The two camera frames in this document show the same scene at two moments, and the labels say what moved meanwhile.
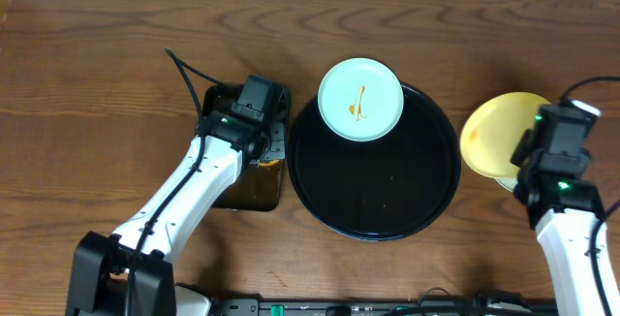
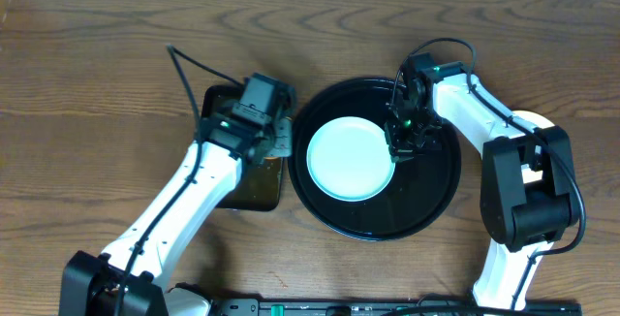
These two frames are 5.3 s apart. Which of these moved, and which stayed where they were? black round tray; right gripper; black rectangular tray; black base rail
Moved: right gripper
Stayed: black round tray; black base rail; black rectangular tray
